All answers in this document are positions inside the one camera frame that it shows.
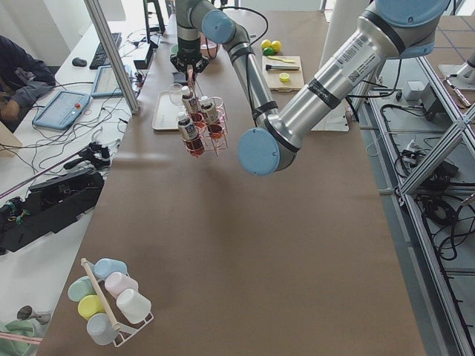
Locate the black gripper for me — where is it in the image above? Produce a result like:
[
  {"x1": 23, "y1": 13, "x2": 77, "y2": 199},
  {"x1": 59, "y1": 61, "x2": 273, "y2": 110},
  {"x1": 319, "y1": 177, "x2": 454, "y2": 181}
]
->
[{"x1": 170, "y1": 53, "x2": 209, "y2": 73}]

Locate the copper wire bottle basket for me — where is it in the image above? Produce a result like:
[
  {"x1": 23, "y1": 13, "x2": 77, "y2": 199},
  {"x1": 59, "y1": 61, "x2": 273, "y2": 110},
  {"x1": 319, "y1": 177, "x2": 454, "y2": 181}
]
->
[{"x1": 182, "y1": 68, "x2": 228, "y2": 157}]

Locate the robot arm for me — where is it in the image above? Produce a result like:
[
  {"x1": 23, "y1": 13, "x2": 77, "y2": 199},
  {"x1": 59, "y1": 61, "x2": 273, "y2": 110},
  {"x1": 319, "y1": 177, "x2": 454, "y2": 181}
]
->
[
  {"x1": 170, "y1": 1, "x2": 278, "y2": 128},
  {"x1": 171, "y1": 1, "x2": 449, "y2": 176}
]

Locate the tea bottle white cap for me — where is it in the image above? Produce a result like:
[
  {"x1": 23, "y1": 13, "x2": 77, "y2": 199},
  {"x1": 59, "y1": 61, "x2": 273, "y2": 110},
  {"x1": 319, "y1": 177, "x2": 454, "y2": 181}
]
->
[{"x1": 177, "y1": 111, "x2": 199, "y2": 141}]

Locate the green bowl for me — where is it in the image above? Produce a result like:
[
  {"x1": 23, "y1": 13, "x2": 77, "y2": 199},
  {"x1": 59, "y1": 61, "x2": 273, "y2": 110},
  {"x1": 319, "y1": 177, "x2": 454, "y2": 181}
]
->
[{"x1": 170, "y1": 44, "x2": 178, "y2": 55}]

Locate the pink bowl of ice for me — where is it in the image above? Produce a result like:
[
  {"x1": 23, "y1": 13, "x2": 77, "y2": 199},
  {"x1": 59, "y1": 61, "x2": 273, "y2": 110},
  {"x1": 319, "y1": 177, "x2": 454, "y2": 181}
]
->
[{"x1": 200, "y1": 42, "x2": 220, "y2": 59}]

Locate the wine glass on tray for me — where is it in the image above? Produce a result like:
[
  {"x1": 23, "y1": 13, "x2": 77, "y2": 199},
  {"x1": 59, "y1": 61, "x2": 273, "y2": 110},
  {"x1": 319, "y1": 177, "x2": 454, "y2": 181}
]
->
[{"x1": 168, "y1": 83, "x2": 183, "y2": 107}]

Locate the cream serving tray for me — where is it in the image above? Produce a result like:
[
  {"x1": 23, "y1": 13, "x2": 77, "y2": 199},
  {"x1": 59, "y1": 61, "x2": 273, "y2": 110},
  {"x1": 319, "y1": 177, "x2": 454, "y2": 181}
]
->
[{"x1": 151, "y1": 91, "x2": 184, "y2": 131}]

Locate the whole lemon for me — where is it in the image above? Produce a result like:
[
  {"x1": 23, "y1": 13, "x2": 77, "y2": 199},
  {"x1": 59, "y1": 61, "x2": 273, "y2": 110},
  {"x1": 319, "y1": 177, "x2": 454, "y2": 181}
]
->
[{"x1": 261, "y1": 39, "x2": 272, "y2": 50}]

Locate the steel muddler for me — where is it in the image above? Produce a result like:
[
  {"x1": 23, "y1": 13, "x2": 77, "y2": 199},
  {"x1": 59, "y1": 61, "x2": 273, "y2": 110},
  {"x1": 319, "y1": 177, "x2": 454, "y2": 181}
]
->
[{"x1": 265, "y1": 64, "x2": 300, "y2": 71}]

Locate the black keyboard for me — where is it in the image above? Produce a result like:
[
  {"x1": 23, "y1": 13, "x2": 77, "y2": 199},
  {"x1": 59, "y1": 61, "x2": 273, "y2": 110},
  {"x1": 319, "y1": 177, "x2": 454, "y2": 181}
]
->
[{"x1": 89, "y1": 32, "x2": 122, "y2": 70}]

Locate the teach pendant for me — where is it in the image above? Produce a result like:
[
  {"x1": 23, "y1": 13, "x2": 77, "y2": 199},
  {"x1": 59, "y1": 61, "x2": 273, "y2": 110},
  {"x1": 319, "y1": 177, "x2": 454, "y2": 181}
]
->
[
  {"x1": 91, "y1": 65, "x2": 122, "y2": 99},
  {"x1": 33, "y1": 90, "x2": 91, "y2": 131}
]

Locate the yellow plastic knife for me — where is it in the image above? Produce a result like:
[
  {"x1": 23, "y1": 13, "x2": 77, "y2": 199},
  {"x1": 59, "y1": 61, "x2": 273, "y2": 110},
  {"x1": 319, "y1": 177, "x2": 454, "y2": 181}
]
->
[{"x1": 267, "y1": 56, "x2": 295, "y2": 63}]

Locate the lime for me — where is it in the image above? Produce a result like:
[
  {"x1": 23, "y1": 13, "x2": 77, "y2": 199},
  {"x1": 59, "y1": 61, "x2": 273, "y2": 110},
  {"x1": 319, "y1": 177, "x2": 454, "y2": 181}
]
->
[{"x1": 271, "y1": 40, "x2": 282, "y2": 53}]

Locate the lemon half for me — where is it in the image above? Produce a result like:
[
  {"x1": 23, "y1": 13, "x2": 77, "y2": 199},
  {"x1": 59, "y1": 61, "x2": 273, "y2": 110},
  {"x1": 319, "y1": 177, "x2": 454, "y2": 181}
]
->
[{"x1": 279, "y1": 73, "x2": 290, "y2": 82}]

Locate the computer mouse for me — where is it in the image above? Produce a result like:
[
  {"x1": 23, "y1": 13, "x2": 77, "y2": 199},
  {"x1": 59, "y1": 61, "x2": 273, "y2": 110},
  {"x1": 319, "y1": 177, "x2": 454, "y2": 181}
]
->
[{"x1": 71, "y1": 57, "x2": 88, "y2": 67}]

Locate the bamboo cutting board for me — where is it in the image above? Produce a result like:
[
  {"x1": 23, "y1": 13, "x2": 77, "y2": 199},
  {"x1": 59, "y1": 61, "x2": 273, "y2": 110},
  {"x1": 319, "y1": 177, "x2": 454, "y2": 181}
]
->
[{"x1": 262, "y1": 56, "x2": 304, "y2": 91}]

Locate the seated person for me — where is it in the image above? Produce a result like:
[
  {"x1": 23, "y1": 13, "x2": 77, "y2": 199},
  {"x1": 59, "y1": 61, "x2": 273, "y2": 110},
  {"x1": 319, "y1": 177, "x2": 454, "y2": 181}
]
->
[{"x1": 1, "y1": 36, "x2": 56, "y2": 130}]

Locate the black open case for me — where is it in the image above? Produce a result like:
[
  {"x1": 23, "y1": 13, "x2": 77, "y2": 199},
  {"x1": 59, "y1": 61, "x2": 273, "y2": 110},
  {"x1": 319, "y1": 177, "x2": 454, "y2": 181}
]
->
[{"x1": 1, "y1": 168, "x2": 104, "y2": 254}]

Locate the blue cup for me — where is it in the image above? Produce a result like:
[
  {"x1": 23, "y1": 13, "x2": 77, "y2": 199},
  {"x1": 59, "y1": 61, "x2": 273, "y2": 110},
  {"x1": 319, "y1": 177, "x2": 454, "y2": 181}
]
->
[{"x1": 94, "y1": 258, "x2": 128, "y2": 280}]

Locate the pink cup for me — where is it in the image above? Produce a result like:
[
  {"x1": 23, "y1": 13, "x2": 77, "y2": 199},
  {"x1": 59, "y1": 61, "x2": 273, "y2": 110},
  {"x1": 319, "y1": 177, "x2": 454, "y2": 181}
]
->
[{"x1": 105, "y1": 271, "x2": 139, "y2": 298}]

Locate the green cup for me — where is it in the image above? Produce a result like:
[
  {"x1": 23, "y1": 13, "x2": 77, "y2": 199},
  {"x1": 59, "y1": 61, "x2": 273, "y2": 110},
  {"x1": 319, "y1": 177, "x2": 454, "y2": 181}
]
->
[{"x1": 68, "y1": 276, "x2": 96, "y2": 303}]

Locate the white cup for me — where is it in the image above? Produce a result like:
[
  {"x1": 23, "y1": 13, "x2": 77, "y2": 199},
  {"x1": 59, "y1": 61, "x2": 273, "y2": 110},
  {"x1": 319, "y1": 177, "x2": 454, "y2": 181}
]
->
[{"x1": 116, "y1": 289, "x2": 151, "y2": 324}]

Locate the yellow cup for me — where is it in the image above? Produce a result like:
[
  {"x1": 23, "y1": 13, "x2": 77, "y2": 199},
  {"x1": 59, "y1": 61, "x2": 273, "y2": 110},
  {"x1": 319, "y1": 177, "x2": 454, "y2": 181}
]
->
[{"x1": 77, "y1": 294, "x2": 105, "y2": 320}]

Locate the grey cup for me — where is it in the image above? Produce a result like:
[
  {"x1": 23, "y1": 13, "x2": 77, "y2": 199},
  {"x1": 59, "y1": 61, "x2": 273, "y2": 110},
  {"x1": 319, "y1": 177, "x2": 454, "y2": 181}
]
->
[{"x1": 86, "y1": 313, "x2": 117, "y2": 346}]

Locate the white cup rack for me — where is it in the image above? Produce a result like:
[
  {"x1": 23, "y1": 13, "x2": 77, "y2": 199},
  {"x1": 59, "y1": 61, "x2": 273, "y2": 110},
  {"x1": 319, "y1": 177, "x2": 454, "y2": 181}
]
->
[{"x1": 80, "y1": 258, "x2": 154, "y2": 348}]

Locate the aluminium frame post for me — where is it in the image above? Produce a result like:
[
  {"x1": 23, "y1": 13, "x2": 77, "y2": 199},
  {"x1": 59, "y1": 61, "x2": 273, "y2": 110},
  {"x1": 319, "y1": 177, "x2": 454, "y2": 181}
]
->
[{"x1": 84, "y1": 0, "x2": 140, "y2": 114}]

